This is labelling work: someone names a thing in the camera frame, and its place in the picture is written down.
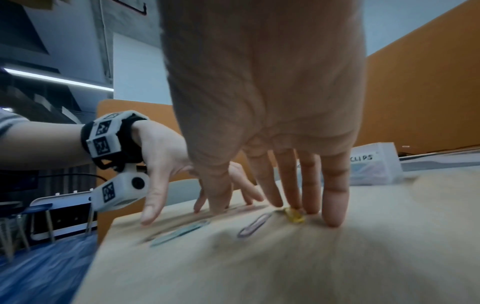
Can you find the person's left hand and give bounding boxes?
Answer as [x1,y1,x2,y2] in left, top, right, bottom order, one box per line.
[130,120,266,226]

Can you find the person's right hand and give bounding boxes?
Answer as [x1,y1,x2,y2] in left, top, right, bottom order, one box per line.
[157,0,369,229]

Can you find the teal paper clip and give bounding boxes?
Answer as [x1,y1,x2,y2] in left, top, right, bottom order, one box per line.
[149,218,213,248]

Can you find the purple paper clip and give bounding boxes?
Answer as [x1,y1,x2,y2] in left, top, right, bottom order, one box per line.
[236,212,274,238]

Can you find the yellow paper clip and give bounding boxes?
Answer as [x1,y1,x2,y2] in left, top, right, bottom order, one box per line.
[282,207,307,224]

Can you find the clear two-compartment labelled box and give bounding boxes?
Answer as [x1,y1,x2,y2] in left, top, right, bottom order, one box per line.
[348,142,405,186]

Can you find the person's left forearm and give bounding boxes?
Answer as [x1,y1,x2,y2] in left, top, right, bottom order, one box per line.
[0,120,93,171]

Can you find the black left wristband marker tiles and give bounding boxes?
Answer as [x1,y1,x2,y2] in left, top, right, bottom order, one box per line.
[80,110,150,173]

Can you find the white low bench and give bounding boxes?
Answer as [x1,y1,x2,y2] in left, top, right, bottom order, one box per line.
[29,189,100,241]

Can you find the ceiling light strip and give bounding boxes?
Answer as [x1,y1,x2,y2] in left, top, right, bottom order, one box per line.
[1,67,115,92]

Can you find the blue stool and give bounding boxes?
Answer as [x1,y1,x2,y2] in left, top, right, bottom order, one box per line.
[0,201,55,262]

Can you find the striped shirt sleeve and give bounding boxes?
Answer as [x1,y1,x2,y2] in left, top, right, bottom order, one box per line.
[0,108,31,134]

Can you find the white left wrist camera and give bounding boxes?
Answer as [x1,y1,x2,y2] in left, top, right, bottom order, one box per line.
[89,163,151,212]

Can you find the black left camera cable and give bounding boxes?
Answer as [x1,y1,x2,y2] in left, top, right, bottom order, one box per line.
[36,173,110,182]

